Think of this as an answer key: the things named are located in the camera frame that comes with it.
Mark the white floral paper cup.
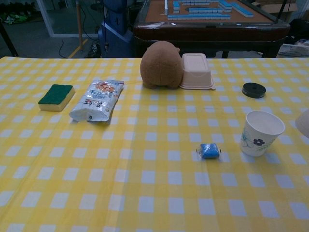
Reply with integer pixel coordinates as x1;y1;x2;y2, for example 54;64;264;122
239;111;286;157

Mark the beige bowl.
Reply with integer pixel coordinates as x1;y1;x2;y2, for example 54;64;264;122
295;110;309;139

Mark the white plastic basket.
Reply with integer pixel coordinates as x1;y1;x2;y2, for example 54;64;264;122
279;43;309;58

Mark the brown plush toy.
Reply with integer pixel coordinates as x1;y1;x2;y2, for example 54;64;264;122
140;40;184;90

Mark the yellow white checkered tablecloth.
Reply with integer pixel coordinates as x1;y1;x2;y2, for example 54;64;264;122
0;57;309;232

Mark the dark wooden mahjong table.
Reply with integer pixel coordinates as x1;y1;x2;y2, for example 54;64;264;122
132;0;291;58

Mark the small blue candy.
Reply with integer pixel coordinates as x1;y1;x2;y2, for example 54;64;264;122
197;143;223;160

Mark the black tape roll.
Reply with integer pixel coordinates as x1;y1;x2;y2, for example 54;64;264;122
241;82;267;99

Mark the beige plastic food container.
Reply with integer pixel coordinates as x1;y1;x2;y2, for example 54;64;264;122
179;53;216;91

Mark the green yellow sponge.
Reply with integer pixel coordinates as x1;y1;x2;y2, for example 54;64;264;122
38;84;76;112

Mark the blue machine base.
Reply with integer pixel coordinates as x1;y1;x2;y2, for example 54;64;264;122
98;0;133;58

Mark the wooden pole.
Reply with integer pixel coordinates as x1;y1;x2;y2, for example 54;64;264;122
76;0;84;51

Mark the white printed snack bag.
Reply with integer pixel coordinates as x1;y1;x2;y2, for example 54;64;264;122
69;79;125;123

